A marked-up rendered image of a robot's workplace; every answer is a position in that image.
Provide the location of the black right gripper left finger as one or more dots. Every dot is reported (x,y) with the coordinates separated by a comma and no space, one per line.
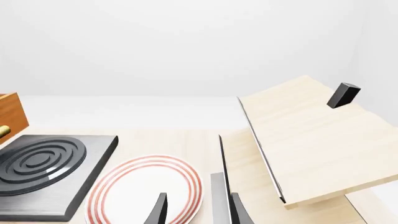
(158,212)

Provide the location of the wooden cabinet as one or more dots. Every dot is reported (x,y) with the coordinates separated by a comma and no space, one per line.
(12,112)

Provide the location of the flat black stove plate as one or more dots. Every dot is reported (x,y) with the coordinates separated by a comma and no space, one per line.
(46,161)

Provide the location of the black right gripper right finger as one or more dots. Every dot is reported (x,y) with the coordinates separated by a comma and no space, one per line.
(240,213)

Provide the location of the white plate with red rings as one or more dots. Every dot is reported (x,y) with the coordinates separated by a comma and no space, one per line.
(140,182)

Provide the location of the pale wooden slat tray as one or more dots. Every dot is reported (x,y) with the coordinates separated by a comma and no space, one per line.
(311,144)

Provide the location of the small black block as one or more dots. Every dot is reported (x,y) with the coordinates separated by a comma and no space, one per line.
(342,96)

